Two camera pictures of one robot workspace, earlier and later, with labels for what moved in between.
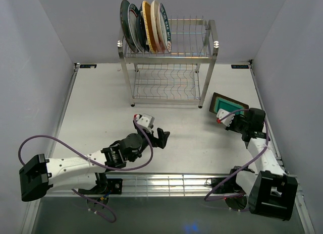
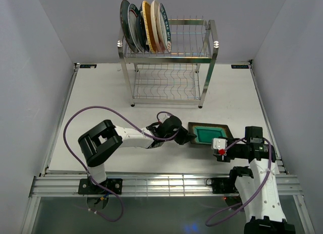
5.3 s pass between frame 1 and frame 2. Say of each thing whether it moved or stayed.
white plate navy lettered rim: stayed
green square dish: moved
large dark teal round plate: stayed
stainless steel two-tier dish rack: stayed
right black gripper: moved
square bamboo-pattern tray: stayed
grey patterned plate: stayed
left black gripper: moved
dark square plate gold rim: moved
